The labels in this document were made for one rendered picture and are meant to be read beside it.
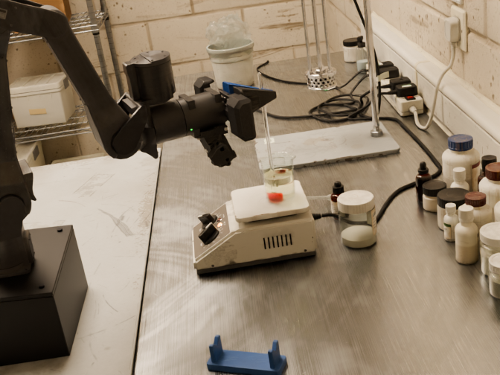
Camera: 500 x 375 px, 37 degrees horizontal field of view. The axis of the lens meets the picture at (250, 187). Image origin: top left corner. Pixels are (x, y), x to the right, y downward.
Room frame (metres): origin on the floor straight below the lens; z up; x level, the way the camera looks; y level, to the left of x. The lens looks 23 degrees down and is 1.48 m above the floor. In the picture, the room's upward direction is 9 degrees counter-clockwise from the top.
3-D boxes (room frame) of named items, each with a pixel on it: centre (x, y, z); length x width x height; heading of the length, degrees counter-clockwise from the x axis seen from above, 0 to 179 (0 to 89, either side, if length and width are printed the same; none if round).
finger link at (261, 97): (1.09, -0.03, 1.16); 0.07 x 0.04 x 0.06; 110
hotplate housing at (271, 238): (1.12, 0.00, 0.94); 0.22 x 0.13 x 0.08; 92
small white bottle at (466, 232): (0.98, -0.31, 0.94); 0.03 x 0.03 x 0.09
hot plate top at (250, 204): (1.12, -0.03, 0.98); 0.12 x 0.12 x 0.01; 2
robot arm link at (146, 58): (1.05, 0.14, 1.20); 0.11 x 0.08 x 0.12; 112
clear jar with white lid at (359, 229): (1.09, -0.17, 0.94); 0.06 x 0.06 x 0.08
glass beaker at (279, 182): (1.12, -0.05, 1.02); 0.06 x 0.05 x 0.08; 74
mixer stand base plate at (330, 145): (1.55, -0.18, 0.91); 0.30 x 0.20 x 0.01; 90
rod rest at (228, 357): (0.80, 0.04, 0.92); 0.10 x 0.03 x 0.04; 67
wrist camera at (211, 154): (1.07, 0.04, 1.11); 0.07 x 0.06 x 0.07; 19
